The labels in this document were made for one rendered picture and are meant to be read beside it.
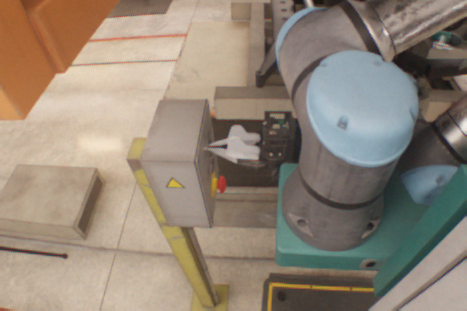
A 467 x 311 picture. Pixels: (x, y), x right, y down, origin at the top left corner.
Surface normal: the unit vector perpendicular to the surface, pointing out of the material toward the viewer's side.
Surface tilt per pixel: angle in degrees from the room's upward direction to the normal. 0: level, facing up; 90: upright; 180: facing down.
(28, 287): 0
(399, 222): 0
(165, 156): 0
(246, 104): 90
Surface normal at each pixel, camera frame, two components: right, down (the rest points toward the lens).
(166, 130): -0.06, -0.69
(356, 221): 0.18, 0.47
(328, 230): -0.31, 0.47
